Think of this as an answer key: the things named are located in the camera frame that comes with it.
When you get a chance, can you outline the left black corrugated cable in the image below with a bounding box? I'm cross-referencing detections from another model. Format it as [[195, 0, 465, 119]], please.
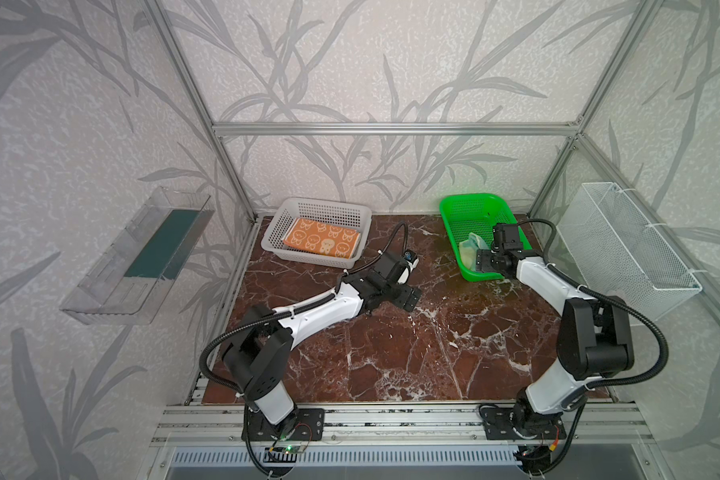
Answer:
[[198, 223, 410, 478]]

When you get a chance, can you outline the white perforated plastic basket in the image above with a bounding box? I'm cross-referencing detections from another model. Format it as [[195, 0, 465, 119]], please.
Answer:
[[261, 197, 372, 270]]

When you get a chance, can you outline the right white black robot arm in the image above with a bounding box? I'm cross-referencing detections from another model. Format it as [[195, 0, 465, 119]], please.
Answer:
[[477, 223, 634, 440]]

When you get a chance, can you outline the cream orange patterned towel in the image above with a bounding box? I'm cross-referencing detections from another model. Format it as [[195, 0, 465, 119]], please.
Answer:
[[282, 217, 360, 259]]

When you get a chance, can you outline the aluminium frame rail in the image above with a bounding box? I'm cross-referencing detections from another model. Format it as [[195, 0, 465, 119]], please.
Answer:
[[212, 122, 578, 137]]

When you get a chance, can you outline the right black corrugated cable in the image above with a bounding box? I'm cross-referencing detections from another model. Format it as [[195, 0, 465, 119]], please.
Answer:
[[515, 218, 670, 475]]

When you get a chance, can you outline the green perforated plastic basket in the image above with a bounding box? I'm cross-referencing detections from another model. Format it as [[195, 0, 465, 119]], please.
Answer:
[[440, 194, 552, 292]]

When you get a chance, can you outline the black corrugated cable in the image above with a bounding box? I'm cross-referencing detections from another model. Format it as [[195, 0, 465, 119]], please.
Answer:
[[198, 223, 410, 478], [515, 218, 670, 475]]

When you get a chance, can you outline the white wire mesh basket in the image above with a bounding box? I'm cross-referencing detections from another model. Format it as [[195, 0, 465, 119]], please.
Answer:
[[558, 182, 702, 321]]

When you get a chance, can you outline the clear acrylic wall shelf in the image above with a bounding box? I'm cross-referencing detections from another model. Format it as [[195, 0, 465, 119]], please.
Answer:
[[60, 187, 215, 326]]

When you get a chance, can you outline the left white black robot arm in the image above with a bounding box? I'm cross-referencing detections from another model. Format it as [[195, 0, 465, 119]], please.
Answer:
[[222, 250, 421, 430]]

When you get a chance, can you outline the light blue towel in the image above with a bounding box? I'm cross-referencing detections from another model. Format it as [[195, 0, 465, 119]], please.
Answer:
[[458, 232, 493, 273]]

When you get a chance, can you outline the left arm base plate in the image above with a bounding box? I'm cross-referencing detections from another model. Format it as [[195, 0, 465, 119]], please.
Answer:
[[242, 408, 326, 442]]

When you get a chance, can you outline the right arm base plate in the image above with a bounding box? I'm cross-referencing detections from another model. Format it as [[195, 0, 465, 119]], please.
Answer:
[[478, 404, 567, 441]]

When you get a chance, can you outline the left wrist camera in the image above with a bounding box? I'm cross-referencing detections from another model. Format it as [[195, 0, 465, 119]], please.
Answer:
[[398, 249, 419, 284]]

